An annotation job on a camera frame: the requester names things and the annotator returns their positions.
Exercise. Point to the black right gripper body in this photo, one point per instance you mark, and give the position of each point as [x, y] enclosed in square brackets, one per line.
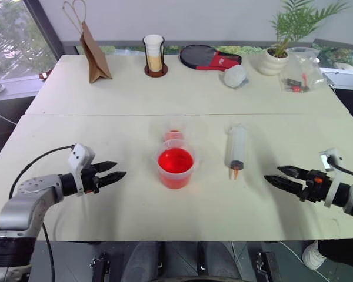
[316, 185]

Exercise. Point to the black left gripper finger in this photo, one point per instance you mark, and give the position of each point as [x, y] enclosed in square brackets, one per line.
[107, 165]
[113, 177]

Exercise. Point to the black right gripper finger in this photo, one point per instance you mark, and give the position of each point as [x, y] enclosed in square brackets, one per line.
[283, 183]
[292, 171]

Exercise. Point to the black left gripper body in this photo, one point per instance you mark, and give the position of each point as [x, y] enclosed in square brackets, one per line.
[89, 179]

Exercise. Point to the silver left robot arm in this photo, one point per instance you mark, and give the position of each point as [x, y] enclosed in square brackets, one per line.
[32, 194]

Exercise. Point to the large clear plastic syringe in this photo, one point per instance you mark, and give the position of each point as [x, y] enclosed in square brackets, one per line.
[236, 147]

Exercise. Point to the large cup of red liquid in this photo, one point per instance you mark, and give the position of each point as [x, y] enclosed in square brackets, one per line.
[175, 164]

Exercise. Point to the small clear plastic cup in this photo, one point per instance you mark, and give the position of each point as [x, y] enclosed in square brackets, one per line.
[174, 129]

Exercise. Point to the white sneaker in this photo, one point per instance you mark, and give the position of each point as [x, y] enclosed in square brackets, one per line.
[313, 255]

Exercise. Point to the clear plastic bag with parts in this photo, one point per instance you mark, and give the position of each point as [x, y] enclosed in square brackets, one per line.
[301, 72]

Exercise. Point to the small red black object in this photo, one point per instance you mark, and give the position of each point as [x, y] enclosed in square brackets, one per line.
[44, 75]

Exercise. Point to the white ribbed plant pot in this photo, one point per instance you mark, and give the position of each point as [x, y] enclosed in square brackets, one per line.
[271, 62]

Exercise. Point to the grey crumpled cloth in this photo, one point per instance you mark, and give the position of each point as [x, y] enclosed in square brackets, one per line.
[234, 75]

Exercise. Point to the brown paper bag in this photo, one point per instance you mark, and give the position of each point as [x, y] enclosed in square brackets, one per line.
[94, 53]

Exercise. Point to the stack of paper cups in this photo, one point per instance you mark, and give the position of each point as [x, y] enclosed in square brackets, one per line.
[153, 53]

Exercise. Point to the black red paddle case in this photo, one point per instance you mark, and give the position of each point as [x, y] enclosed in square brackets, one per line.
[207, 57]

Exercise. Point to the green palm plant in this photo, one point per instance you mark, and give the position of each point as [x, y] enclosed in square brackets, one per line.
[300, 20]

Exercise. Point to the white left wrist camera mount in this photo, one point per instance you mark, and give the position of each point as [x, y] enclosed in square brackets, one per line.
[80, 158]

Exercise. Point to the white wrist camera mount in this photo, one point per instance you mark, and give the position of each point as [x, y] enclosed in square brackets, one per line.
[80, 158]
[331, 164]

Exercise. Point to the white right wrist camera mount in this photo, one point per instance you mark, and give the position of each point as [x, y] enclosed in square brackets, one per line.
[331, 164]

